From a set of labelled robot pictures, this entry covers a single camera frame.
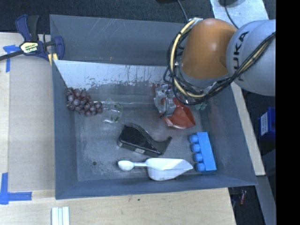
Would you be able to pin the blue toy building block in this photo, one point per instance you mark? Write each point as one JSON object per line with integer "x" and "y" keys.
{"x": 206, "y": 152}

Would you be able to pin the white plastic scoop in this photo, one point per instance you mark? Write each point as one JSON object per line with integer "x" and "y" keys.
{"x": 164, "y": 169}

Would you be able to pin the grey metal bin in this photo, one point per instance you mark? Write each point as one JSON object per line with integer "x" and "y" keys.
{"x": 98, "y": 144}

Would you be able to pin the black wedge-shaped plastic object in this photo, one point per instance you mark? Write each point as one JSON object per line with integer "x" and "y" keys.
{"x": 136, "y": 138}

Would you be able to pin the clear glass cup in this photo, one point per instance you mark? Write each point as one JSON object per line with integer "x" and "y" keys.
{"x": 113, "y": 111}

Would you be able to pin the purple toy grape bunch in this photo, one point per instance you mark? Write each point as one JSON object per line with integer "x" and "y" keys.
{"x": 80, "y": 102}

